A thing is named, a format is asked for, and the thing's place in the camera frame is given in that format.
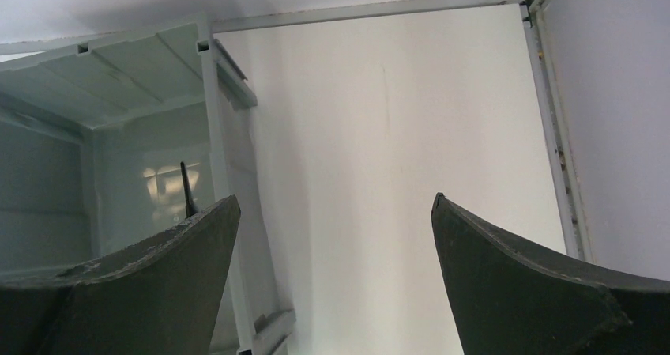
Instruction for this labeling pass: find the grey plastic storage bin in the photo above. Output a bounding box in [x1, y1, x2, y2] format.
[1, 25, 295, 354]

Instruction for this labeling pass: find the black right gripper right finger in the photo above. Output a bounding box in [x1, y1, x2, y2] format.
[431, 194, 669, 354]

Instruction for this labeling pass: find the aluminium back frame rail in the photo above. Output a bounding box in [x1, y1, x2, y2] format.
[0, 0, 527, 56]

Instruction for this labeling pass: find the red handled screwdriver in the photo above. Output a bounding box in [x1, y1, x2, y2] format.
[180, 161, 198, 218]

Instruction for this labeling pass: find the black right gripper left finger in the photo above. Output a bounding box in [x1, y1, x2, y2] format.
[1, 195, 241, 354]

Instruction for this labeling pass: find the aluminium frame rail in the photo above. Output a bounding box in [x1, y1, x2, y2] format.
[0, 0, 527, 56]
[521, 0, 595, 263]

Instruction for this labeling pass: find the aluminium right frame rail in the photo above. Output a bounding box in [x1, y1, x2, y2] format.
[521, 0, 595, 263]

